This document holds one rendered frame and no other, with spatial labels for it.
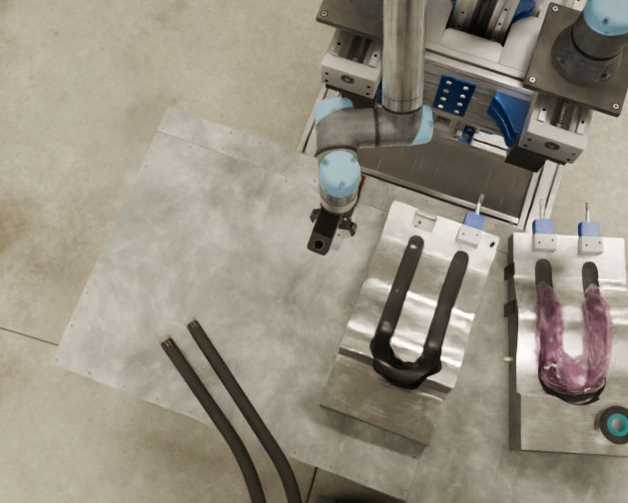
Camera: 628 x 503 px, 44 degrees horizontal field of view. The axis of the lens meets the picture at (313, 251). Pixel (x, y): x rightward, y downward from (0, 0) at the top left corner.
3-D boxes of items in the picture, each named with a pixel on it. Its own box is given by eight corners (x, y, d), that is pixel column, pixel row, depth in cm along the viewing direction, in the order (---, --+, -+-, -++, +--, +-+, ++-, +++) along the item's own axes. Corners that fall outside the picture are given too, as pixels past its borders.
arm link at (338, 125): (369, 109, 154) (374, 161, 151) (313, 113, 154) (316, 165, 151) (372, 91, 147) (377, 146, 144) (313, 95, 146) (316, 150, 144)
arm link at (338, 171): (359, 143, 142) (363, 187, 140) (356, 165, 153) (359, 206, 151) (316, 146, 142) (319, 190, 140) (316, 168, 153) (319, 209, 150)
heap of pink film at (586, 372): (528, 280, 181) (538, 272, 173) (605, 284, 180) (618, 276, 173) (530, 393, 174) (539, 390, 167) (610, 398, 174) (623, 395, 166)
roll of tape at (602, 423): (613, 452, 166) (619, 452, 162) (586, 423, 167) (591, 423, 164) (639, 427, 167) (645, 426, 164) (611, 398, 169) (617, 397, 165)
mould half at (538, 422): (507, 239, 190) (519, 225, 179) (615, 245, 189) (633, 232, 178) (508, 450, 177) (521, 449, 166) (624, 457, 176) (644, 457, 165)
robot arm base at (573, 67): (561, 18, 178) (575, -7, 169) (625, 38, 177) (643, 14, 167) (543, 75, 175) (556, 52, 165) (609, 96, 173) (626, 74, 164)
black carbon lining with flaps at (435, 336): (408, 234, 183) (413, 222, 174) (474, 257, 181) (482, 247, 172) (358, 373, 174) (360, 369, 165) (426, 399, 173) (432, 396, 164)
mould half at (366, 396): (390, 212, 191) (395, 194, 178) (491, 248, 189) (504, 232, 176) (318, 405, 179) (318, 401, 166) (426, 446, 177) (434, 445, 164)
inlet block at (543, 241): (528, 202, 189) (534, 195, 184) (549, 203, 189) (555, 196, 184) (529, 253, 186) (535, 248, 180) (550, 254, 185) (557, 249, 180)
